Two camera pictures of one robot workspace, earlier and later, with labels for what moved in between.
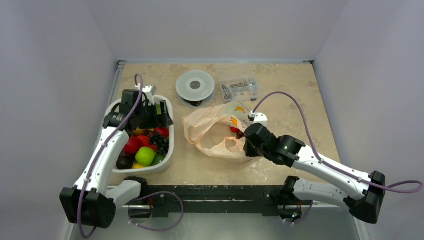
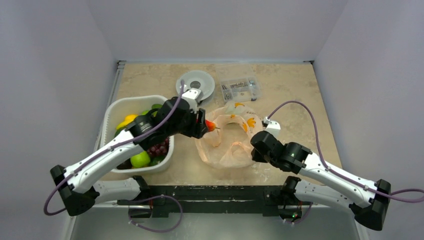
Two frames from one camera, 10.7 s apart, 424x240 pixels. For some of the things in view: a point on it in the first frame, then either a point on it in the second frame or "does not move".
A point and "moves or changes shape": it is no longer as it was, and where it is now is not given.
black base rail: [188, 199] does not move
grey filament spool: [195, 86] does not move
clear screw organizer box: [240, 89] does not move
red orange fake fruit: [239, 133] -> [210, 126]
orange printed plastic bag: [208, 129] moves or changes shape
